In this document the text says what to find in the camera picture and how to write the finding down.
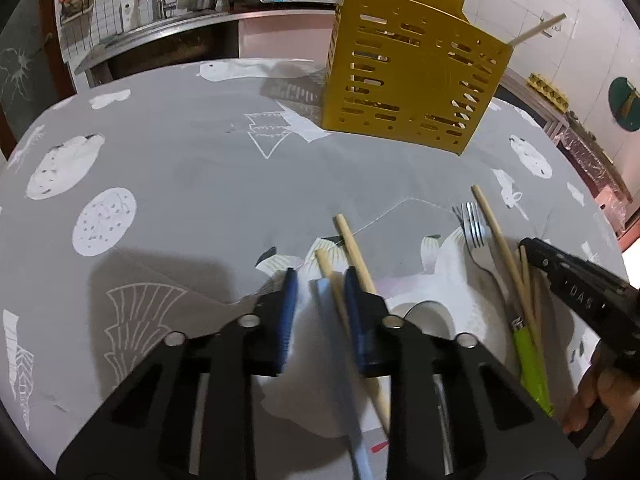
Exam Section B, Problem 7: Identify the light blue plastic utensil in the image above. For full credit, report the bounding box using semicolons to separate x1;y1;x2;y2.
316;278;373;479

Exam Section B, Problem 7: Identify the wooden chopstick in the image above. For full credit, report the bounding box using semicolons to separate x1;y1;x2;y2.
314;248;390;434
471;184;544;362
509;13;566;48
335;214;378;295
518;246;540;332

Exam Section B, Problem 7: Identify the green handled steel fork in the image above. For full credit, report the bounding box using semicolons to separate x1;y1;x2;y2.
454;202;554;416

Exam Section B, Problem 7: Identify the steel kitchen sink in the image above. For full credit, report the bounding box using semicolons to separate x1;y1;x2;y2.
74;11;240;75

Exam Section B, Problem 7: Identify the person's right hand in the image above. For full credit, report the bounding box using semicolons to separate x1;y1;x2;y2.
562;350;639;434

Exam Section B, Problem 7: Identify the yellow egg tray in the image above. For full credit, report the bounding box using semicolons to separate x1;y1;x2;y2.
527;73;570;113

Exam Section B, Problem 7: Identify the grey patterned tablecloth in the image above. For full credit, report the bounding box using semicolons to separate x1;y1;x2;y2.
1;60;625;479

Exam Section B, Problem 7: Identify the yellow perforated utensil holder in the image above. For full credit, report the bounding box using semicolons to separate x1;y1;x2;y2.
321;0;513;154

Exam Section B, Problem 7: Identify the dark wooden glass door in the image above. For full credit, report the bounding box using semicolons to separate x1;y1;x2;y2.
1;0;76;156

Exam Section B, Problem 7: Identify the white soap bottle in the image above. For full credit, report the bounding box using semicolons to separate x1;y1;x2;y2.
120;0;140;32

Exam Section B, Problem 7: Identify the green round wall plate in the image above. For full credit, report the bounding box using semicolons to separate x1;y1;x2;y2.
608;77;640;132

